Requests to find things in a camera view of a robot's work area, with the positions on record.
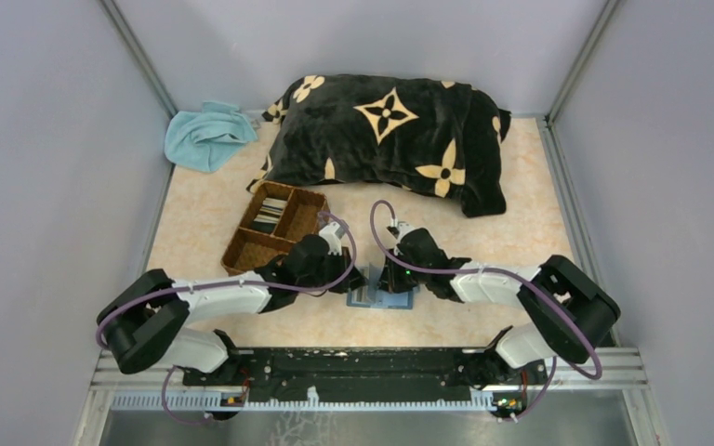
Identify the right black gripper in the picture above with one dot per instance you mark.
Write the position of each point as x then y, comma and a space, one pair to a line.
390, 280

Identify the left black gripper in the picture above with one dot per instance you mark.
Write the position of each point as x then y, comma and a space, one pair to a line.
344, 262

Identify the woven brown divided basket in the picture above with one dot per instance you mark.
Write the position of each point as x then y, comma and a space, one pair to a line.
249, 249

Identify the teal leather card holder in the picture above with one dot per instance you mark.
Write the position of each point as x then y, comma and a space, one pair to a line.
370, 296

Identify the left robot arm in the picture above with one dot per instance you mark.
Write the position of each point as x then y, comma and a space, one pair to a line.
150, 322

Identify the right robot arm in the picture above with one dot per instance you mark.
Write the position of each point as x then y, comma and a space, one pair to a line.
569, 313

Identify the black pillow with tan flowers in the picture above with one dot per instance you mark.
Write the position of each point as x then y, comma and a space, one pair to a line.
433, 138

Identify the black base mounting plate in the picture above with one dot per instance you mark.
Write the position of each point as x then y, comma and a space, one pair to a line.
354, 375

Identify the light blue cloth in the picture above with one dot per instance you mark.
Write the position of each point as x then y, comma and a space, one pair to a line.
205, 140

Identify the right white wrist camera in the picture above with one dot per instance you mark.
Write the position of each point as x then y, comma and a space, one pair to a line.
400, 230

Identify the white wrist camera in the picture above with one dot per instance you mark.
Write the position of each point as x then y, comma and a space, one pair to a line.
400, 230
332, 233

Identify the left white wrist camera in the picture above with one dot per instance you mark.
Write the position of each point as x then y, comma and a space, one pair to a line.
332, 233

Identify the aluminium front rail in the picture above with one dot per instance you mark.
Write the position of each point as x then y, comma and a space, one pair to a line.
162, 387

